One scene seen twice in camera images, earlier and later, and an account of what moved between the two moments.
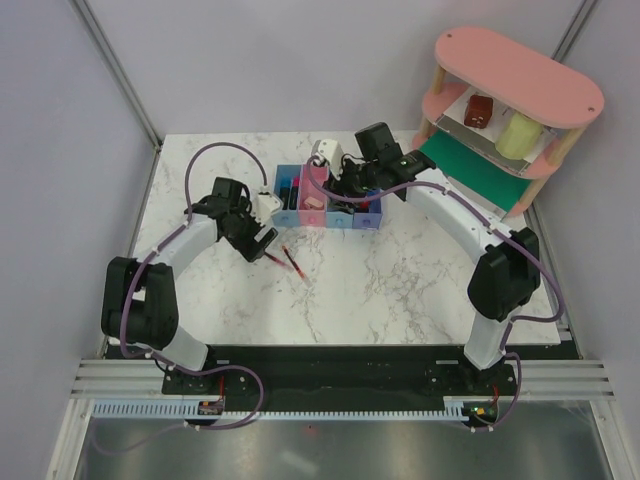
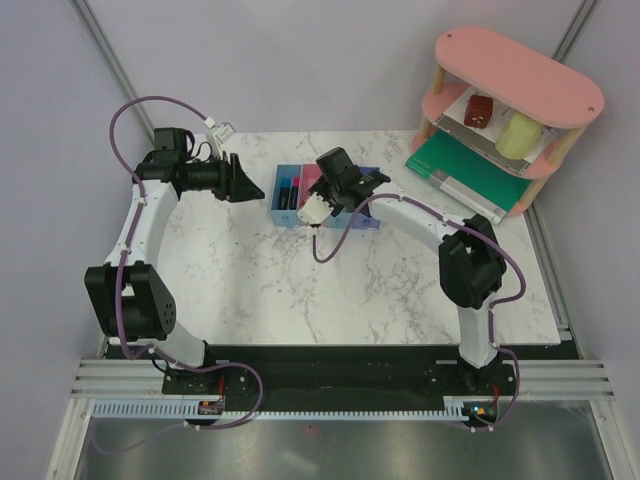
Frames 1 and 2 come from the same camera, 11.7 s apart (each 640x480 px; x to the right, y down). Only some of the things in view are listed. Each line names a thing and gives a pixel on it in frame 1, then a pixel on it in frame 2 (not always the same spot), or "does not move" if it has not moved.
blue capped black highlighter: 284,191 does not move
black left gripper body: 246,227 -> 210,176
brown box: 478,111 does not move
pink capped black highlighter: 293,200 does not move
